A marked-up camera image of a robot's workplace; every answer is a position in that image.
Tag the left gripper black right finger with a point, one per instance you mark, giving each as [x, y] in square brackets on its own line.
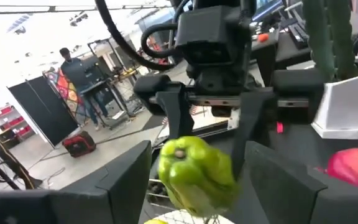
[291, 205]

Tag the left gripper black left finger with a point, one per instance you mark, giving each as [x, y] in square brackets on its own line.
[73, 208]

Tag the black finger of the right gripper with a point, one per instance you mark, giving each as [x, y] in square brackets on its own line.
[179, 115]
[250, 124]

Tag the green bell pepper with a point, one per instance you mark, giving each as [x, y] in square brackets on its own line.
[194, 174]

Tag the red pomegranate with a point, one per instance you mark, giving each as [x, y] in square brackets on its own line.
[353, 169]

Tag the black grape bunch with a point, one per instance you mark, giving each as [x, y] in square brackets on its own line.
[158, 188]

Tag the yellow mango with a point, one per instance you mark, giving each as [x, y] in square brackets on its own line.
[155, 221]

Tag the black hazard-striped floor mat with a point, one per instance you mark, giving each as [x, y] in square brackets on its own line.
[152, 123]

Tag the small pink tag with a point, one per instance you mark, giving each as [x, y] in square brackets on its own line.
[279, 127]

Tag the black computer desk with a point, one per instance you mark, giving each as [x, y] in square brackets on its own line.
[291, 56]

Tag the white angular plant pot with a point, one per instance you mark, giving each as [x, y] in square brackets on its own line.
[346, 105]

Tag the black keyboard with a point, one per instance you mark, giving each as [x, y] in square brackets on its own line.
[297, 34]

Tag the green cactus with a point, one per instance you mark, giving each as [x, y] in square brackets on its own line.
[319, 37]

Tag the red black bag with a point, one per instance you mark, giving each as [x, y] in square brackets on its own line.
[79, 144]

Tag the small orange object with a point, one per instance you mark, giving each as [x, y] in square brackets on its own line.
[263, 37]

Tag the black tripod stand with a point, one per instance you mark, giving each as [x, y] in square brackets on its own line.
[11, 165]

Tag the black work table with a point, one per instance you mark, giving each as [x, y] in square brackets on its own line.
[95, 85]

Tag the black partition panel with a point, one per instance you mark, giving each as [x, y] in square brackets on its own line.
[42, 109]

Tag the shelf with red bins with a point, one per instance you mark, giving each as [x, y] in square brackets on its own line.
[11, 121]

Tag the person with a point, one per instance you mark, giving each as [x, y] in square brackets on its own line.
[76, 74]

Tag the colourful patterned cloth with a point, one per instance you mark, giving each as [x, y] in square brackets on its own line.
[68, 93]

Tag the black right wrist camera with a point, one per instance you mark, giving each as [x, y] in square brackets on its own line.
[210, 34]

